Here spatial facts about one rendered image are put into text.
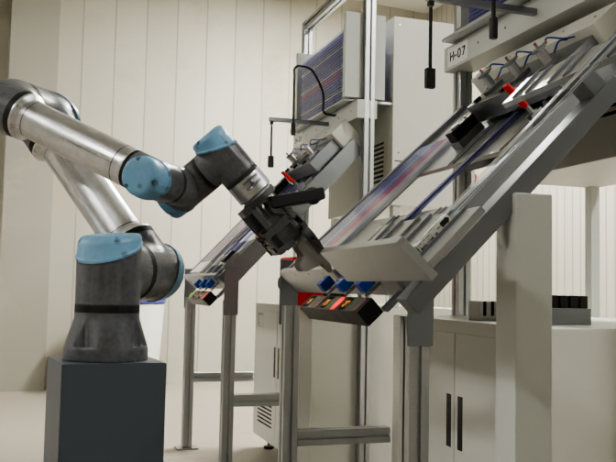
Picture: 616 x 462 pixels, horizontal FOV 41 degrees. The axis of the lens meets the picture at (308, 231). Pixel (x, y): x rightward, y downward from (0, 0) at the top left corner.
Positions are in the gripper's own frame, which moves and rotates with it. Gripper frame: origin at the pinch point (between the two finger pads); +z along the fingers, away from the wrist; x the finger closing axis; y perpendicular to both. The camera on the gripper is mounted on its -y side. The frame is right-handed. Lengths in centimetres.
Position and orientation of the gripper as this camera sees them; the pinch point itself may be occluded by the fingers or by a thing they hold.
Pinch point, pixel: (329, 264)
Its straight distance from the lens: 164.9
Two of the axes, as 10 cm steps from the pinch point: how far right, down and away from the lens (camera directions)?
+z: 6.3, 7.6, 1.6
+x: 3.2, -0.6, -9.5
